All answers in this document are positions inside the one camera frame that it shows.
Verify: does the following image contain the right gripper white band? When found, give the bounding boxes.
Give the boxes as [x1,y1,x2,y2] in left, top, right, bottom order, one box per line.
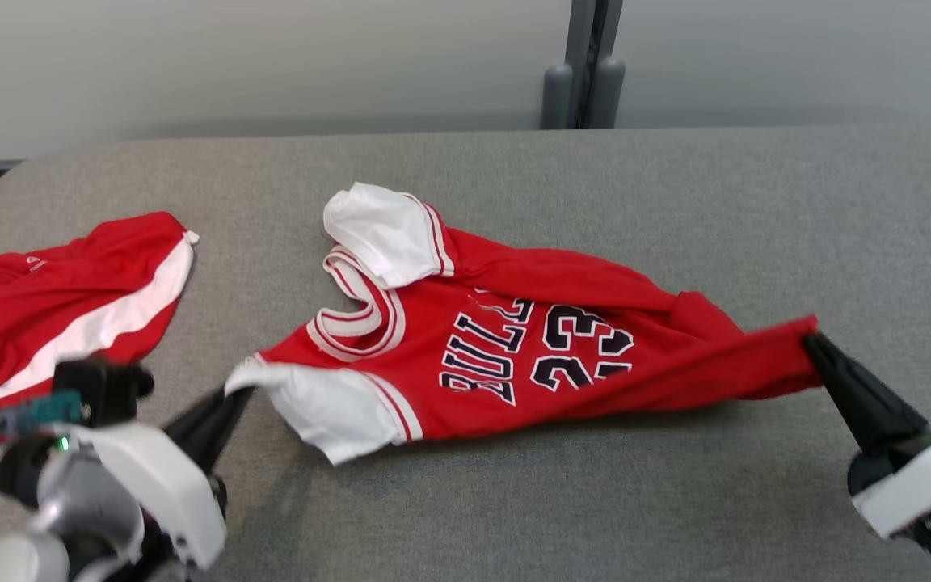
[803,331,931,540]

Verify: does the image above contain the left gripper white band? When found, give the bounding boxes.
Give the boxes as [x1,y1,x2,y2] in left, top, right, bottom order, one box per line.
[61,386,257,569]

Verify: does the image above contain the red shorts white stripe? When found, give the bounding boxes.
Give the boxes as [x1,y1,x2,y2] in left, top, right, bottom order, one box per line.
[0,212,200,438]

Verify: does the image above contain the red basketball jersey white sleeves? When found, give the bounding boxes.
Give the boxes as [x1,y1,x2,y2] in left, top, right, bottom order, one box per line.
[225,182,826,466]

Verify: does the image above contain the teal left camera connector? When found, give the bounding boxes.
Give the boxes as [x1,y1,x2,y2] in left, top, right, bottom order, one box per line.
[0,390,85,439]

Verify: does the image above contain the grey partition frame post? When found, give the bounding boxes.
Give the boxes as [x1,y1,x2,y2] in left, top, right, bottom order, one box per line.
[541,0,600,130]
[591,0,626,129]

